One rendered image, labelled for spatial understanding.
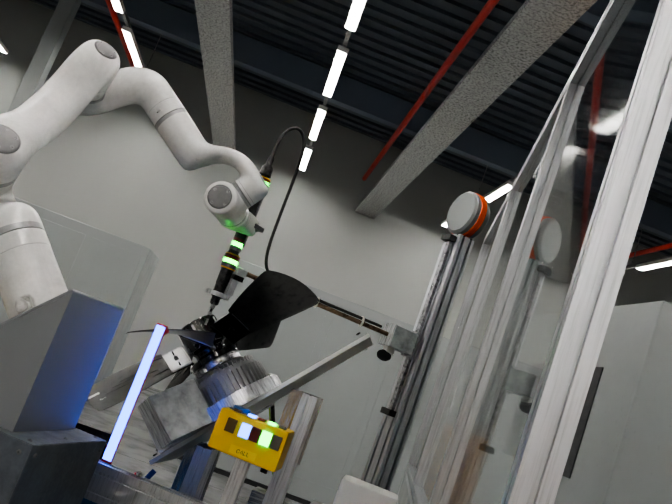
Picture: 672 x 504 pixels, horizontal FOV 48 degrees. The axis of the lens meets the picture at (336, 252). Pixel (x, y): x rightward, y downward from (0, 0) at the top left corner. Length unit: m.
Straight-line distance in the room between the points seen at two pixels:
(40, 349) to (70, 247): 8.07
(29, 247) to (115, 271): 7.80
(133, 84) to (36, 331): 0.78
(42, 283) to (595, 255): 1.08
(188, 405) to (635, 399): 2.11
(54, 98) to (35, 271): 0.45
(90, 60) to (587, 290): 1.37
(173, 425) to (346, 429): 5.81
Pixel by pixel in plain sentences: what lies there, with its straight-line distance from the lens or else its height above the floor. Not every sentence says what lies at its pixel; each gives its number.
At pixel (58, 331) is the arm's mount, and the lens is 1.45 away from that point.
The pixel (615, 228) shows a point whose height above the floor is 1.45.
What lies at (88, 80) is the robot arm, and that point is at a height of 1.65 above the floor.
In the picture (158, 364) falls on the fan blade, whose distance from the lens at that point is 2.22.
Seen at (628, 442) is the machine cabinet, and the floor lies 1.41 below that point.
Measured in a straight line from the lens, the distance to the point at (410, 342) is 2.41.
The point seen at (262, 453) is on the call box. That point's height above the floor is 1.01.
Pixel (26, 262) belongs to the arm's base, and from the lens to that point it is 1.57.
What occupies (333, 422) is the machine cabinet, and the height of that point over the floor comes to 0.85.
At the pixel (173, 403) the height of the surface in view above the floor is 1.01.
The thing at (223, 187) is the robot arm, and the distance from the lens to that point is 1.87.
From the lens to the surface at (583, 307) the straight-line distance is 0.79.
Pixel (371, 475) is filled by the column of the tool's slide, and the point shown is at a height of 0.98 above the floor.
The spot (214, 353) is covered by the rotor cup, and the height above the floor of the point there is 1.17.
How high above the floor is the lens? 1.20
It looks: 9 degrees up
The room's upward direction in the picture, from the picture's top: 21 degrees clockwise
